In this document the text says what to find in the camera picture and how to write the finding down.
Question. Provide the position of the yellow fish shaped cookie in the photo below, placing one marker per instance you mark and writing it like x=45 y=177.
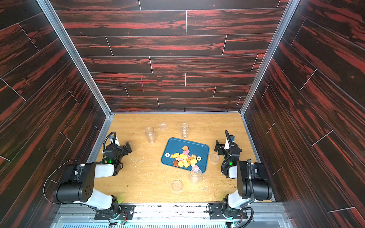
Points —
x=175 y=155

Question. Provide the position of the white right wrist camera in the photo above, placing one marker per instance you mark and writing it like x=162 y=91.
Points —
x=229 y=142

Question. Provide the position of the yellow square cookie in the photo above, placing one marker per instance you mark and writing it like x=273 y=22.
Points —
x=185 y=163
x=193 y=162

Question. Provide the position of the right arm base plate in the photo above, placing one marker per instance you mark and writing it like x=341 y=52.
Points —
x=219 y=211

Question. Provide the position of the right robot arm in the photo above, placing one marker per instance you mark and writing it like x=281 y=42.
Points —
x=252 y=185

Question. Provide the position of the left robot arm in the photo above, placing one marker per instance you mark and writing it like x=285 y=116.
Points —
x=77 y=183

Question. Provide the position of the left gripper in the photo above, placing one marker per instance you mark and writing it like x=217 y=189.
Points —
x=129 y=149

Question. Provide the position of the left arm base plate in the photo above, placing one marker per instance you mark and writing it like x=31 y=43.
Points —
x=125 y=212

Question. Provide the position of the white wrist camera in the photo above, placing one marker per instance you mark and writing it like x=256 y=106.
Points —
x=229 y=142
x=114 y=140

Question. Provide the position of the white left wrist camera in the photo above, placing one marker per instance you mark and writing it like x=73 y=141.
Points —
x=114 y=140

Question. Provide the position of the clear jar with cookies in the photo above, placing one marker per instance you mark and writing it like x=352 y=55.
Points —
x=184 y=128

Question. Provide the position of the teal plastic tray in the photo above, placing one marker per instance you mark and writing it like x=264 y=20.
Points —
x=175 y=145

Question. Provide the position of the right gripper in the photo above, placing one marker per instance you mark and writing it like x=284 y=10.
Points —
x=221 y=148

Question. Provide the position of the brown star cookie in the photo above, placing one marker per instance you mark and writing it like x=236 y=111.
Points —
x=176 y=163

